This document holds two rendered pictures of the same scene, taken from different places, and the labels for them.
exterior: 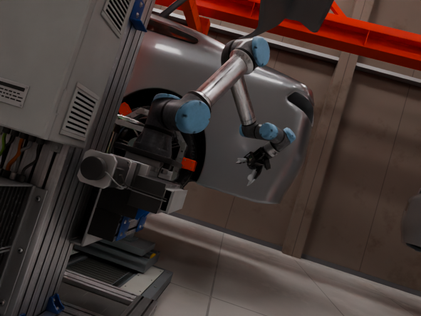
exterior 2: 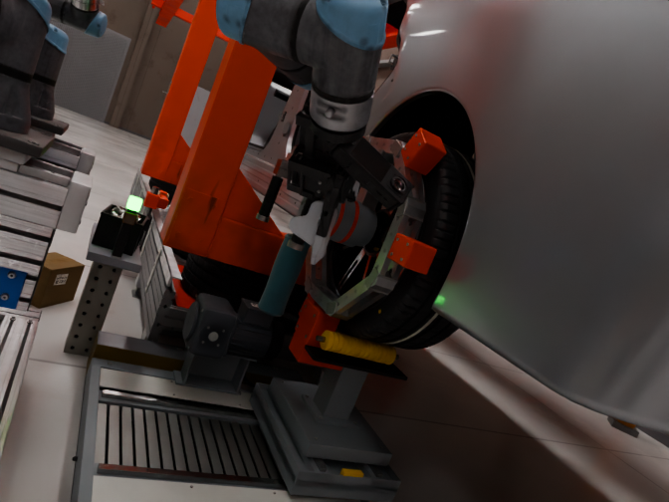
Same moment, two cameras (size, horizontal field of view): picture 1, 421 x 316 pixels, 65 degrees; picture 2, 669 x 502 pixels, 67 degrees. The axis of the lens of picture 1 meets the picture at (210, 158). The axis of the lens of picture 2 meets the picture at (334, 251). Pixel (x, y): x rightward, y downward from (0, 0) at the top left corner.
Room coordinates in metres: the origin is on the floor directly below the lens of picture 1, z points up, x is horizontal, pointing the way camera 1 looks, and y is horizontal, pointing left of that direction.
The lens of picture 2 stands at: (1.36, -0.84, 0.93)
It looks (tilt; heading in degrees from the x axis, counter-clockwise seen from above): 7 degrees down; 57
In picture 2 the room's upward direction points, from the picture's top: 22 degrees clockwise
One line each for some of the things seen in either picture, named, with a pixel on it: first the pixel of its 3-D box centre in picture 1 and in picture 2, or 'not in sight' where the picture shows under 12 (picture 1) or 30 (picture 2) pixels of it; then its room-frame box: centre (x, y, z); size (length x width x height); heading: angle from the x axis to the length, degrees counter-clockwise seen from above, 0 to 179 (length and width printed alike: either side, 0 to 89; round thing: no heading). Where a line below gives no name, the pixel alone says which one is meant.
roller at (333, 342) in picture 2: not in sight; (358, 348); (2.33, 0.31, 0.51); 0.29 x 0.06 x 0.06; 173
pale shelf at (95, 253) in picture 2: not in sight; (114, 245); (1.73, 1.08, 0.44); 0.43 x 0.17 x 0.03; 83
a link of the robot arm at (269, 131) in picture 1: (269, 132); (275, 22); (1.56, -0.23, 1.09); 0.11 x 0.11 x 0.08; 44
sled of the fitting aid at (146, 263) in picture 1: (119, 249); (319, 437); (2.41, 0.42, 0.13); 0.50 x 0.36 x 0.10; 83
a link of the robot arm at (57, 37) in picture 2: not in sight; (36, 44); (1.33, 0.72, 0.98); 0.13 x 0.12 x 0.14; 160
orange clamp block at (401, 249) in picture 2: (188, 164); (411, 253); (2.21, 0.12, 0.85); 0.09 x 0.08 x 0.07; 83
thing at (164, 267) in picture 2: not in sight; (151, 230); (2.12, 2.23, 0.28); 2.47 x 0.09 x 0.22; 83
